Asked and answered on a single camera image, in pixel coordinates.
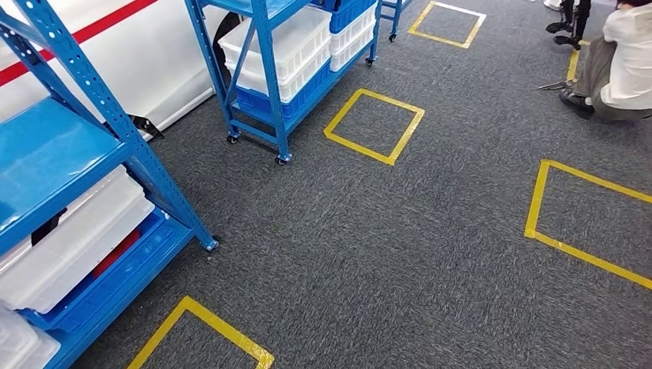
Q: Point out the blue metal shelf rack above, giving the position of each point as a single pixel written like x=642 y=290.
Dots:
x=51 y=147

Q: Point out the person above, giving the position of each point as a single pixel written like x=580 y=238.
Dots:
x=631 y=61

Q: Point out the yellow floor tape square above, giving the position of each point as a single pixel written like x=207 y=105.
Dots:
x=219 y=321
x=537 y=198

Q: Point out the white car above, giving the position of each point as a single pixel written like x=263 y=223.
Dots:
x=153 y=56

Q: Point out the yellow floor tape strip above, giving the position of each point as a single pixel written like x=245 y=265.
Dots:
x=572 y=66

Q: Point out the person's legs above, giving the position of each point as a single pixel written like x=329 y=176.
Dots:
x=580 y=20

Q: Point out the person's black shoe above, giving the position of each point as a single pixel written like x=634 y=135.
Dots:
x=575 y=103

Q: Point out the person's white shoe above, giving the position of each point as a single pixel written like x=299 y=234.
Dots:
x=551 y=4

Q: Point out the black ribbed block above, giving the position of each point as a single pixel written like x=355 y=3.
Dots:
x=145 y=124

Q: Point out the red barrier belt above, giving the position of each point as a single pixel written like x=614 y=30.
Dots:
x=102 y=23

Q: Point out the blue wheeled metal rack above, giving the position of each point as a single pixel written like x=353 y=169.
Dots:
x=267 y=76
x=396 y=15

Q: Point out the red object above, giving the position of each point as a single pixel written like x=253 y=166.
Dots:
x=117 y=252

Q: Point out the blue storage bin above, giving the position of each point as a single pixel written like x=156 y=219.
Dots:
x=305 y=104
x=351 y=15

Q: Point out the blue bin with white rim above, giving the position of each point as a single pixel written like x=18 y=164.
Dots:
x=127 y=275

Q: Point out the small metal floor tool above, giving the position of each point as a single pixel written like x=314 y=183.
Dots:
x=555 y=85

